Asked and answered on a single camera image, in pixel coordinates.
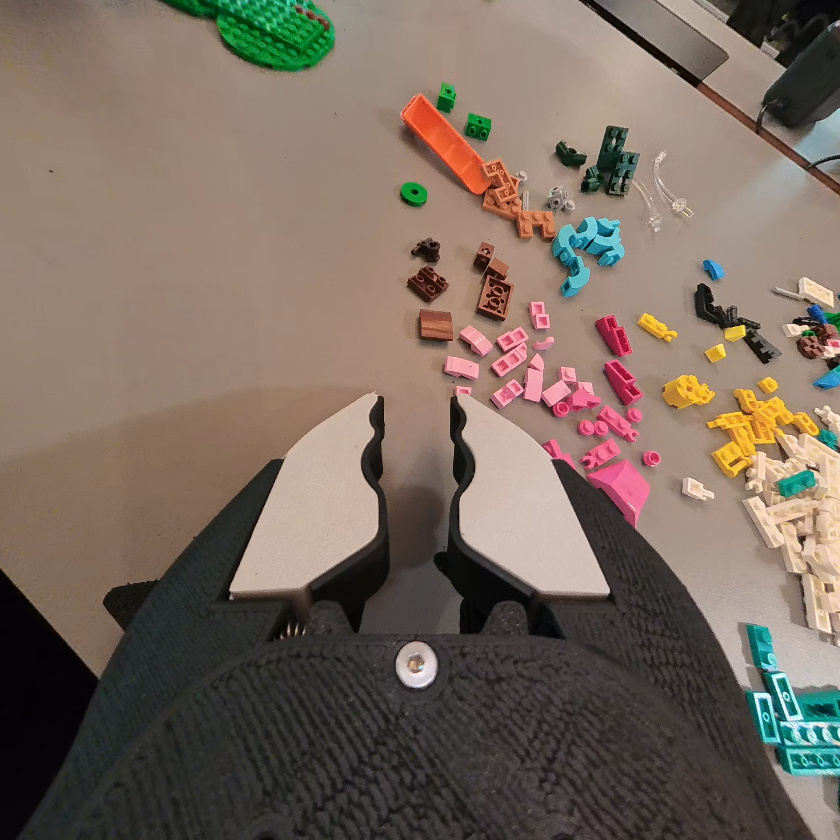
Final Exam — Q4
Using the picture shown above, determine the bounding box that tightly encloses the pile of light blue lego pieces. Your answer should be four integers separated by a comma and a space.
550, 215, 626, 298

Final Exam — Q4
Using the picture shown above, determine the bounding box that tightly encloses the clear curved lego piece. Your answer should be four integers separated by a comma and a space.
630, 176, 662, 232
653, 151, 693, 221

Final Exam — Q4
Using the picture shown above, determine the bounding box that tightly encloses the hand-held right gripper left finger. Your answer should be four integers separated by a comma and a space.
228, 392, 391, 621

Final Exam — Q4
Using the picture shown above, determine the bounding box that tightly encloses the large magenta lego slope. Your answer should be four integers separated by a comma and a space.
586, 458, 652, 529

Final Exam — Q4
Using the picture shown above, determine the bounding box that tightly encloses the chunky yellow lego piece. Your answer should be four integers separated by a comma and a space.
661, 374, 716, 410

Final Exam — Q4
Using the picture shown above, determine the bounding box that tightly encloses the pile of teal lego pieces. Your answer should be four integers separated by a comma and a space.
745, 623, 840, 777

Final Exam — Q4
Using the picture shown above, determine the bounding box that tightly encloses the orange lego brick separator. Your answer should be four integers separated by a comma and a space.
399, 94, 490, 196

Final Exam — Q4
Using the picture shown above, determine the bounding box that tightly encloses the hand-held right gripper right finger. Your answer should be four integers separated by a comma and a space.
448, 394, 611, 601

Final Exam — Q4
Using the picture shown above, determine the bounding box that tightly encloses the pile of yellow lego pieces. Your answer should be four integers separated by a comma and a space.
705, 375, 821, 479

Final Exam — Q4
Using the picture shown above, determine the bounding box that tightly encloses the dark grey laptop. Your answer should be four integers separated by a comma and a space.
581, 0, 731, 85

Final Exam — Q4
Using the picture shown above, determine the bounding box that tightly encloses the green lego baseplate assembly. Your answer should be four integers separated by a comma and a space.
161, 0, 336, 72

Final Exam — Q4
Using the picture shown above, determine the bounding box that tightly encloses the reddish brown lego plate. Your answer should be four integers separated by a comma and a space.
476, 276, 515, 321

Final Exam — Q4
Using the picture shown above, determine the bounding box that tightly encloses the pile of pink lego pieces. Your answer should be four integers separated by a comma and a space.
444, 301, 662, 473

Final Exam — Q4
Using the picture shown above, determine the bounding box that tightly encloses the pile of tan lego plates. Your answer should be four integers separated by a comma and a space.
481, 157, 557, 240

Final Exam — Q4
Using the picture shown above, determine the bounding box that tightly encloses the magenta lego brick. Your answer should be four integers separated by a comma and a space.
604, 360, 644, 406
595, 315, 634, 357

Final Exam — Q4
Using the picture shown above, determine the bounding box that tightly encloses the dark green lego brick stack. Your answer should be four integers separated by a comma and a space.
596, 125, 641, 198

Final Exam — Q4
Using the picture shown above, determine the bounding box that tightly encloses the mixed colour lego pile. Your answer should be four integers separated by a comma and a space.
782, 305, 840, 388

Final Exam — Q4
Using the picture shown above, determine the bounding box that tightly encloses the dark brown lego plate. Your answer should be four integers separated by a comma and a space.
407, 266, 450, 303

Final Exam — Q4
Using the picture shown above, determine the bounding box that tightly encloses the black device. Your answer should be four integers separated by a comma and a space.
761, 16, 840, 129

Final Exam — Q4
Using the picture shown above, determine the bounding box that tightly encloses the pile of white lego pieces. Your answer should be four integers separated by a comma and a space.
742, 403, 840, 647

